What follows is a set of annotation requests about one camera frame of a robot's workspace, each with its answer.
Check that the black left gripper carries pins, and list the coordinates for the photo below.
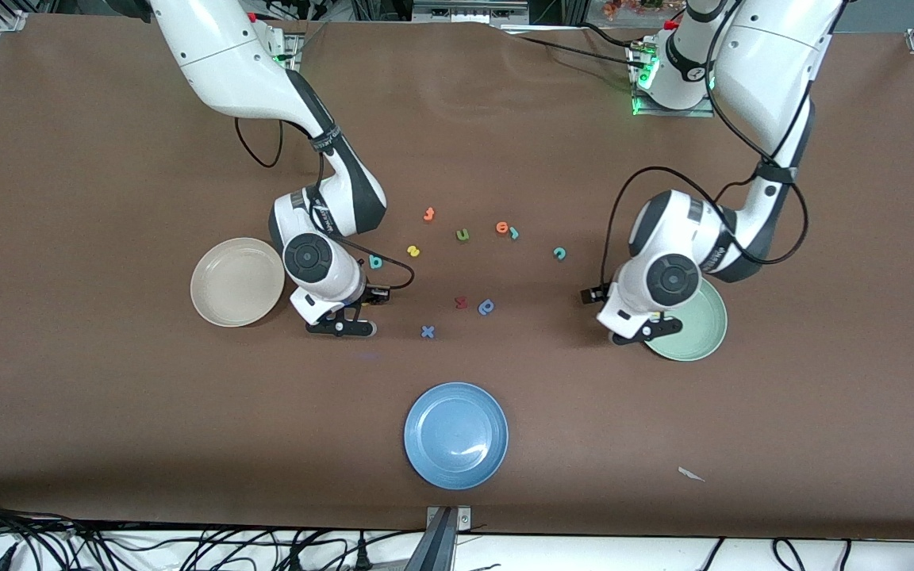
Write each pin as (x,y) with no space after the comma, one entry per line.
(593,295)

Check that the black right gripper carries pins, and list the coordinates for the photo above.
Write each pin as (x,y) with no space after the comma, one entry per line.
(369,296)

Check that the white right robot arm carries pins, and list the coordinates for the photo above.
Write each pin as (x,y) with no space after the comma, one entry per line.
(219,47)

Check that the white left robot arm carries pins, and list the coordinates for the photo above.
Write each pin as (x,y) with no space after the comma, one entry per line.
(766,55)

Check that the blue foam letter a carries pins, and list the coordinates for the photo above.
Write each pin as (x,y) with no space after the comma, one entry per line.
(486,307)

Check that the light green plate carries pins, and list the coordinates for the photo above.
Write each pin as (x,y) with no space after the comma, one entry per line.
(699,333)

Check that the beige brown plate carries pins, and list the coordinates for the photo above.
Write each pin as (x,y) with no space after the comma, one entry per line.
(237,282)

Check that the blue plate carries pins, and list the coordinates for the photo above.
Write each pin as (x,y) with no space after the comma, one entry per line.
(455,435)

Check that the white paper scrap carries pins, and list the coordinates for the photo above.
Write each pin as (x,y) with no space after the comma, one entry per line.
(691,474)

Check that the grey equipment box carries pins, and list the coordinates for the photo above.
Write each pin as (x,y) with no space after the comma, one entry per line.
(465,9)

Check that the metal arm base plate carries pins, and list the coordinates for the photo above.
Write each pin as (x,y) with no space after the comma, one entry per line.
(292,47)
(675,113)

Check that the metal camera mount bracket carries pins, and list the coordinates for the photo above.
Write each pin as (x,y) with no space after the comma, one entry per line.
(445,547)

